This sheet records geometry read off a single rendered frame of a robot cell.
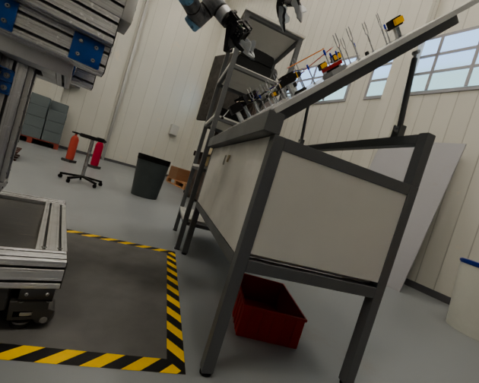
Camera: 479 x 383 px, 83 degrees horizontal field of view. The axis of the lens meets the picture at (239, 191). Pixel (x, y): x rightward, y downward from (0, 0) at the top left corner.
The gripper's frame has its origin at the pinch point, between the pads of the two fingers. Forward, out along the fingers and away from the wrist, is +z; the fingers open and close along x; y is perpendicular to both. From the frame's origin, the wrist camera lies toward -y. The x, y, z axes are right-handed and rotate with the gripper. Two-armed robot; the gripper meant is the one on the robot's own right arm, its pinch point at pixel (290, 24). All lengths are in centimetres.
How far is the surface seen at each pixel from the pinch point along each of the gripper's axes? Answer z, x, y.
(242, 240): 69, -9, -52
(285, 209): 64, -15, -37
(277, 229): 69, -14, -40
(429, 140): 54, -39, 18
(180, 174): 112, 605, 230
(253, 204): 59, -11, -46
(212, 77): -70, 348, 215
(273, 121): 36, -15, -35
